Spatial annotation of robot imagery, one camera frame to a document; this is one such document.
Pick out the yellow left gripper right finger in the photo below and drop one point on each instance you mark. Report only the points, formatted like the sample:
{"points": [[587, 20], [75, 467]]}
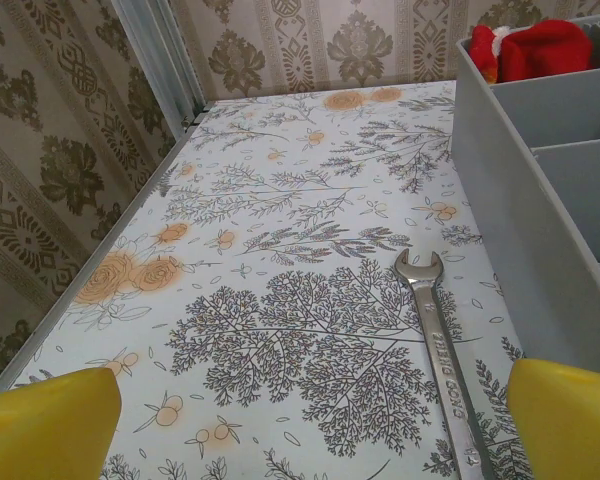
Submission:
{"points": [[570, 425]]}

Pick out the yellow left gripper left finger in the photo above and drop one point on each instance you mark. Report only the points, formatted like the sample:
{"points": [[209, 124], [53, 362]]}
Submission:
{"points": [[45, 430]]}

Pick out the silver open-end wrench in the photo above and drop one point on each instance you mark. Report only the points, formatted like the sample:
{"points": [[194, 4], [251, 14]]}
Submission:
{"points": [[442, 350]]}

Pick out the grey compartment organizer box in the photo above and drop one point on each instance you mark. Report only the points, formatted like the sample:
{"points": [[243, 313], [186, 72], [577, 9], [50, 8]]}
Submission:
{"points": [[510, 165]]}

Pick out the red and white plush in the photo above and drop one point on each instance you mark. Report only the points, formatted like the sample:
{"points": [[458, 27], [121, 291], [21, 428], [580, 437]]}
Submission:
{"points": [[535, 50]]}

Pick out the aluminium table edge rail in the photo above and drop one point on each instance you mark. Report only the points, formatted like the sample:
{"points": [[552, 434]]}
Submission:
{"points": [[105, 240]]}

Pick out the aluminium frame post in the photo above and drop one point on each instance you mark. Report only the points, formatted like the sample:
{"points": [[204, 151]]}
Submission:
{"points": [[155, 55]]}

